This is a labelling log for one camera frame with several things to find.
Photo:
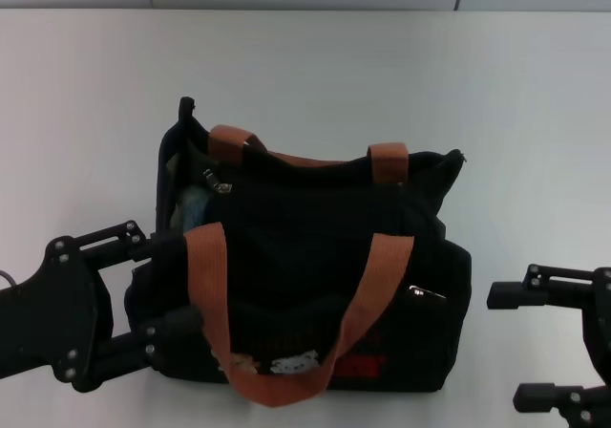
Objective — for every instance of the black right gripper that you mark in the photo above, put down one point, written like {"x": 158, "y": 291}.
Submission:
{"x": 602, "y": 332}

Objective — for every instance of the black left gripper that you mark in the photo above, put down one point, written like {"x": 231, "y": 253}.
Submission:
{"x": 52, "y": 313}

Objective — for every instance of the silver zipper pull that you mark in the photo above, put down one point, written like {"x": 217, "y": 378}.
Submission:
{"x": 217, "y": 182}

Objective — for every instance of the blue terry towel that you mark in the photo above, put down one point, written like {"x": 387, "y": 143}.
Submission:
{"x": 195, "y": 206}

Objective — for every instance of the small shiny silver item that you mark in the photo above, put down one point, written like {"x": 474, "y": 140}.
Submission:
{"x": 425, "y": 293}

